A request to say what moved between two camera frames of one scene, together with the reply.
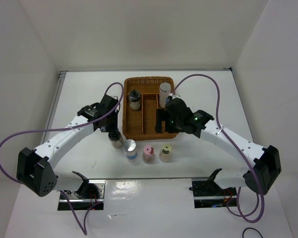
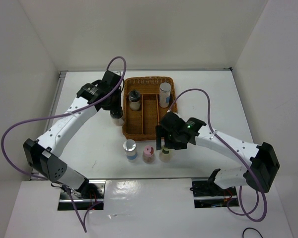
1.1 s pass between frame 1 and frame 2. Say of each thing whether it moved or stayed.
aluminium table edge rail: stayed
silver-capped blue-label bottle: stayed
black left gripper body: moved
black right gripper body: moved
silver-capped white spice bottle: stayed
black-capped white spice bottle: stayed
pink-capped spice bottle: stayed
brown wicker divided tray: stayed
